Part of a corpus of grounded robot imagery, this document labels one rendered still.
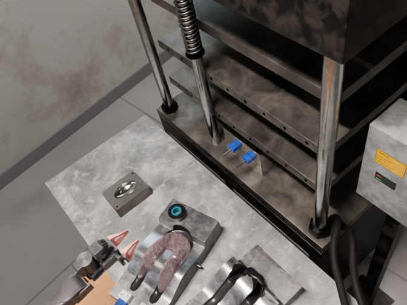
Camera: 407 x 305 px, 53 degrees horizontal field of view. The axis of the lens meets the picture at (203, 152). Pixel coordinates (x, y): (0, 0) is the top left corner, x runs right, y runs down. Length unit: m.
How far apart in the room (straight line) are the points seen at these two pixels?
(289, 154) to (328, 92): 0.68
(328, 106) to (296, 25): 0.28
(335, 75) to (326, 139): 0.27
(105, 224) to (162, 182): 0.36
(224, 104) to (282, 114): 0.51
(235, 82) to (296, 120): 0.35
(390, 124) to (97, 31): 2.71
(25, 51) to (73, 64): 0.43
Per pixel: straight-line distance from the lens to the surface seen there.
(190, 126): 2.40
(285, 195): 2.05
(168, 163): 2.24
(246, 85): 1.83
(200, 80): 1.94
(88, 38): 3.61
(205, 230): 1.84
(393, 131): 1.41
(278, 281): 1.77
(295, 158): 1.85
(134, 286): 1.88
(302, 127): 1.63
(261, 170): 2.08
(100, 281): 2.01
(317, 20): 1.07
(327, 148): 1.42
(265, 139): 1.93
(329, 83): 1.21
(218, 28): 1.74
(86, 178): 2.36
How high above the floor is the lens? 2.51
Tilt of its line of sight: 50 degrees down
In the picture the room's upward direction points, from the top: 16 degrees counter-clockwise
